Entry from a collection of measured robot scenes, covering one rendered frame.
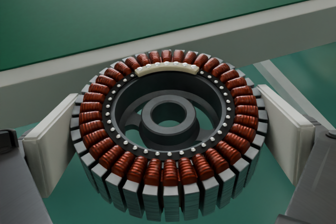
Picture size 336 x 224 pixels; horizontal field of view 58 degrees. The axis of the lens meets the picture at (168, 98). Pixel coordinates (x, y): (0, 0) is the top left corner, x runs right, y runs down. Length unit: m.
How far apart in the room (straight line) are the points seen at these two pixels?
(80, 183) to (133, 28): 0.84
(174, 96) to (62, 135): 0.07
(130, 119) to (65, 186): 0.91
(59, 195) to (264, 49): 0.88
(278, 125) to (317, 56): 1.44
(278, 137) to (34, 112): 0.21
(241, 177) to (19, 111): 0.20
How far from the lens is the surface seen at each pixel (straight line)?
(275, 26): 0.32
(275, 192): 1.06
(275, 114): 0.17
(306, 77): 1.46
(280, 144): 0.16
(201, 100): 0.20
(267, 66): 1.14
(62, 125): 0.17
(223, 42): 0.30
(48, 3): 0.37
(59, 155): 0.16
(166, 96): 0.19
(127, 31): 0.29
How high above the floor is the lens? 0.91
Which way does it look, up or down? 46 degrees down
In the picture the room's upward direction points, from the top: 3 degrees counter-clockwise
